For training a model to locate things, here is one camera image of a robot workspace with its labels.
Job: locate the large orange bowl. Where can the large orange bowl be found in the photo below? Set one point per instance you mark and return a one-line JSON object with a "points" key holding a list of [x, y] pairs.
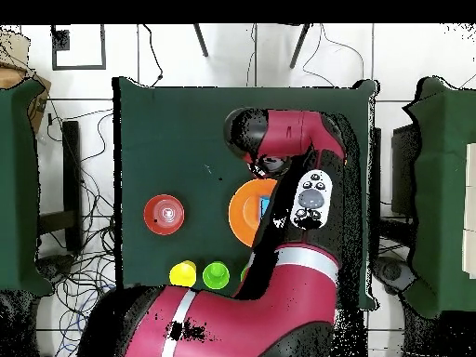
{"points": [[241, 215]]}

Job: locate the grey black device base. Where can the grey black device base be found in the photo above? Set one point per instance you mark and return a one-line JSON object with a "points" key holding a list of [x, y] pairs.
{"points": [[392, 271], [55, 266]]}

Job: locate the dark tripod leg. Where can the dark tripod leg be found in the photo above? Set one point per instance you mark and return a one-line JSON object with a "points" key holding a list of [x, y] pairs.
{"points": [[200, 41], [299, 46]]}

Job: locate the yellow cup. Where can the yellow cup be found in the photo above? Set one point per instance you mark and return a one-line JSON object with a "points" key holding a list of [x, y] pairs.
{"points": [[181, 274]]}

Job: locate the red bowl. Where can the red bowl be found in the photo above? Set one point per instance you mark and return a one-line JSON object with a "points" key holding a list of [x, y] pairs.
{"points": [[164, 214]]}

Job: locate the blue cup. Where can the blue cup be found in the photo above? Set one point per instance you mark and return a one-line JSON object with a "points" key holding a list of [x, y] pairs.
{"points": [[264, 206]]}

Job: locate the cardboard box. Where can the cardboard box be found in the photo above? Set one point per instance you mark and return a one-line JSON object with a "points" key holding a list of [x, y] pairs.
{"points": [[39, 108]]}

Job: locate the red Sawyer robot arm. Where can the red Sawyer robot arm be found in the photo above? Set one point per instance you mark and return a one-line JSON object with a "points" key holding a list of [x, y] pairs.
{"points": [[260, 316]]}

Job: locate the dark green tablecloth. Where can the dark green tablecloth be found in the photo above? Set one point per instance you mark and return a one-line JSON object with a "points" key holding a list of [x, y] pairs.
{"points": [[167, 130]]}

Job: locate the black floor stand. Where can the black floor stand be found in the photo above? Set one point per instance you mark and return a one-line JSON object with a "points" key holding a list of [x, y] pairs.
{"points": [[71, 167], [376, 167]]}

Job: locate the green cup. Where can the green cup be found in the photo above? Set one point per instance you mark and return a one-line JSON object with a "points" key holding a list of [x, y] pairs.
{"points": [[243, 275], [216, 277]]}

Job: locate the black box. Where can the black box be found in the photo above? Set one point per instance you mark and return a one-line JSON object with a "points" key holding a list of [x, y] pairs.
{"points": [[403, 171]]}

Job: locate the green cloth side table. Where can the green cloth side table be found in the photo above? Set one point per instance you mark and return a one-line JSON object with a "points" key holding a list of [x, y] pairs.
{"points": [[442, 223], [18, 186]]}

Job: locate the black square frame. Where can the black square frame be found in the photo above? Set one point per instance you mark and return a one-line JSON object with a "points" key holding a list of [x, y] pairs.
{"points": [[78, 67]]}

